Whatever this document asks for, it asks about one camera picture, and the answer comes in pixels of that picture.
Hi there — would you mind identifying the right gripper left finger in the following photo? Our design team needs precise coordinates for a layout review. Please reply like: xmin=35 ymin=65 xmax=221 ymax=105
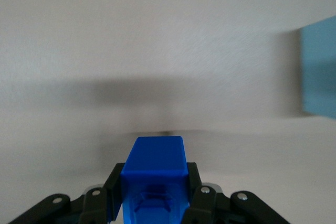
xmin=0 ymin=162 xmax=124 ymax=224

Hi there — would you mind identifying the blue plastic insert part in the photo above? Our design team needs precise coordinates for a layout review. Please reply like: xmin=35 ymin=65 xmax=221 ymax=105
xmin=121 ymin=136 xmax=190 ymax=224

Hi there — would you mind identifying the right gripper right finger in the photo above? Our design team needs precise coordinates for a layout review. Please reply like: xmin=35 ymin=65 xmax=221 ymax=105
xmin=183 ymin=162 xmax=289 ymax=224

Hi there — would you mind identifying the gray square socket base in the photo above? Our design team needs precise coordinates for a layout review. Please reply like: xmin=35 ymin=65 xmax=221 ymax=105
xmin=298 ymin=15 xmax=336 ymax=120

